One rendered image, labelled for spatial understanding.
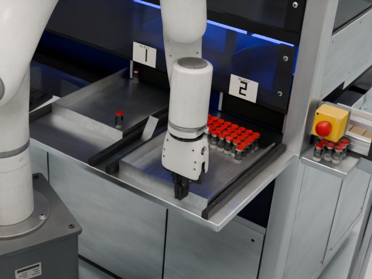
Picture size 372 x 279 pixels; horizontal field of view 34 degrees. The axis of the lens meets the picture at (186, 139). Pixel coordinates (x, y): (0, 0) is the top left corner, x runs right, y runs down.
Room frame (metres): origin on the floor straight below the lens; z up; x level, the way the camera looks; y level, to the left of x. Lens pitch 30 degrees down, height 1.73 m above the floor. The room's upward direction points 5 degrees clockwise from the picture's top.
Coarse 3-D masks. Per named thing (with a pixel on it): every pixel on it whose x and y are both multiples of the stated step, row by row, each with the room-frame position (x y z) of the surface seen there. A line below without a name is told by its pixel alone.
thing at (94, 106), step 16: (112, 80) 1.78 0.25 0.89; (128, 80) 1.81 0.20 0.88; (64, 96) 1.60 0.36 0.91; (80, 96) 1.65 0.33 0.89; (96, 96) 1.68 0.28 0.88; (112, 96) 1.69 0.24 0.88; (128, 96) 1.70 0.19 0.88; (144, 96) 1.71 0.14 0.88; (160, 96) 1.71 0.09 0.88; (64, 112) 1.53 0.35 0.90; (80, 112) 1.57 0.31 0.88; (96, 112) 1.57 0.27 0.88; (112, 112) 1.58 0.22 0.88; (128, 112) 1.59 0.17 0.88; (144, 112) 1.60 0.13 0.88; (160, 112) 1.56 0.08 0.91; (96, 128) 1.46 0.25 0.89; (112, 128) 1.44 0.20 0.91; (128, 128) 1.44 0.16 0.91
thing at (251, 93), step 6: (234, 78) 1.54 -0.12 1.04; (240, 78) 1.53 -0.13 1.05; (234, 84) 1.54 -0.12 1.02; (240, 84) 1.53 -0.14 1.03; (252, 84) 1.51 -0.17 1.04; (258, 84) 1.51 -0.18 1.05; (234, 90) 1.54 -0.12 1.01; (246, 90) 1.52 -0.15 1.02; (252, 90) 1.51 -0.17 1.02; (240, 96) 1.53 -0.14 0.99; (246, 96) 1.52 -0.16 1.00; (252, 96) 1.51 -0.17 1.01
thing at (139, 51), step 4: (136, 44) 1.72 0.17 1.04; (140, 44) 1.71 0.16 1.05; (136, 48) 1.72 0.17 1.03; (140, 48) 1.71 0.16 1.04; (144, 48) 1.71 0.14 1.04; (148, 48) 1.70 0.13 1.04; (152, 48) 1.69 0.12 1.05; (136, 52) 1.72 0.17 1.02; (140, 52) 1.71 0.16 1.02; (144, 52) 1.71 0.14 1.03; (148, 52) 1.70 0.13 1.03; (152, 52) 1.69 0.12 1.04; (136, 56) 1.72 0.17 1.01; (140, 56) 1.71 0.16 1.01; (144, 56) 1.70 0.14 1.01; (148, 56) 1.70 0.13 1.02; (152, 56) 1.69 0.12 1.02; (136, 60) 1.72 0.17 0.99; (140, 60) 1.71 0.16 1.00; (144, 60) 1.70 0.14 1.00; (148, 60) 1.70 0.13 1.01; (152, 60) 1.69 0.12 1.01; (148, 64) 1.70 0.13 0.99; (152, 64) 1.69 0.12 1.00
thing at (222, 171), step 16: (144, 144) 1.36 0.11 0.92; (160, 144) 1.42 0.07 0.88; (272, 144) 1.42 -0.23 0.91; (128, 160) 1.30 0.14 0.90; (144, 160) 1.34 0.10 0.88; (160, 160) 1.34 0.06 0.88; (224, 160) 1.37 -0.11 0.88; (256, 160) 1.34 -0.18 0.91; (128, 176) 1.26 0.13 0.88; (144, 176) 1.24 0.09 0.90; (160, 176) 1.27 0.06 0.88; (208, 176) 1.29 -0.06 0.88; (224, 176) 1.29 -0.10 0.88; (240, 176) 1.27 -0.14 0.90; (192, 192) 1.17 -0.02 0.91; (208, 192) 1.22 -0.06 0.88
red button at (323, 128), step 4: (320, 124) 1.37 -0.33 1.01; (324, 124) 1.37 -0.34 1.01; (328, 124) 1.38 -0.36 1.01; (316, 128) 1.38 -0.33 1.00; (320, 128) 1.37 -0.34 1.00; (324, 128) 1.36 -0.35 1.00; (328, 128) 1.36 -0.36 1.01; (316, 132) 1.38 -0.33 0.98; (320, 132) 1.37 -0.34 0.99; (324, 132) 1.36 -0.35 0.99; (328, 132) 1.36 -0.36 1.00; (324, 136) 1.37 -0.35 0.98
